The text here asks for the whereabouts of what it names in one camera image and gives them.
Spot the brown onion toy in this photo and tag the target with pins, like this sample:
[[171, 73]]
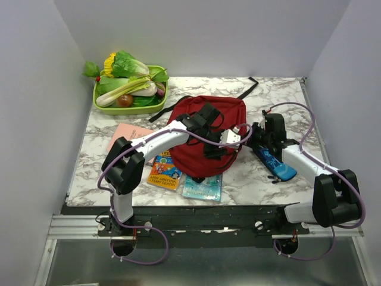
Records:
[[125, 101]]

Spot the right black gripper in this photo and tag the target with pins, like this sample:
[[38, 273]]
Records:
[[250, 140]]

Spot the yellow flower toy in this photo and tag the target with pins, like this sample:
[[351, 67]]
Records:
[[108, 65]]

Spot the orange treehouse book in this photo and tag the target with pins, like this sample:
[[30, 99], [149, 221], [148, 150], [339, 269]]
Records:
[[164, 173]]

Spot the celery stalk toy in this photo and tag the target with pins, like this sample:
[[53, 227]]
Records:
[[130, 87]]

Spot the red backpack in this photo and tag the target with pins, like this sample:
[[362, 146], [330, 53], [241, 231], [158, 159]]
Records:
[[211, 115]]

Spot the green plastic tray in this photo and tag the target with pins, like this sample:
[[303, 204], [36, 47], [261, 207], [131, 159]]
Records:
[[141, 105]]

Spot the aluminium rail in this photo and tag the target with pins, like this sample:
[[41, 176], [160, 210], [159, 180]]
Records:
[[69, 227]]

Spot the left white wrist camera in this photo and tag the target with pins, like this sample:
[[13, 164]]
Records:
[[229, 138]]

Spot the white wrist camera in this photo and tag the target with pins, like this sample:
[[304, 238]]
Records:
[[262, 123], [229, 138]]

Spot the bok choy toy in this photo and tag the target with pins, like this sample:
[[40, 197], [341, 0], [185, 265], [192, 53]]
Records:
[[107, 84]]

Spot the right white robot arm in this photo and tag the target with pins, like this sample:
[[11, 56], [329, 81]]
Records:
[[336, 197]]

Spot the blue dinosaur pencil case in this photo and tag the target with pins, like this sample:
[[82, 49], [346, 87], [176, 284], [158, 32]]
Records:
[[280, 172]]

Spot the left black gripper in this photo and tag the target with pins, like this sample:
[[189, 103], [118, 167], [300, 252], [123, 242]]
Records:
[[211, 154]]

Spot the white radish toy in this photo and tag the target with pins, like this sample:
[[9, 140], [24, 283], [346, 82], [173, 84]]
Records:
[[148, 91]]

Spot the teal blue book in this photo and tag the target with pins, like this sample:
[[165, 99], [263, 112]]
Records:
[[209, 189]]

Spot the black mounting base plate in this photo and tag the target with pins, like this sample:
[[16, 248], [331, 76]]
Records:
[[194, 227]]

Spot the green lettuce toy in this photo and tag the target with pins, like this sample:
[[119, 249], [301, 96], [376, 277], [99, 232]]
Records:
[[126, 65]]

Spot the pink book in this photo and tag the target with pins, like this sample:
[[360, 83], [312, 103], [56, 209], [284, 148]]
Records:
[[129, 132]]

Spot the green leafy sprig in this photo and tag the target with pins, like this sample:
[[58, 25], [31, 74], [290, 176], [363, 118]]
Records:
[[91, 70]]

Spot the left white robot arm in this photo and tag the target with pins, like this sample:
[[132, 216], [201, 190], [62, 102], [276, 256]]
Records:
[[123, 166]]

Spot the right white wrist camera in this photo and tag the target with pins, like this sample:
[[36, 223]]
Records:
[[262, 123]]

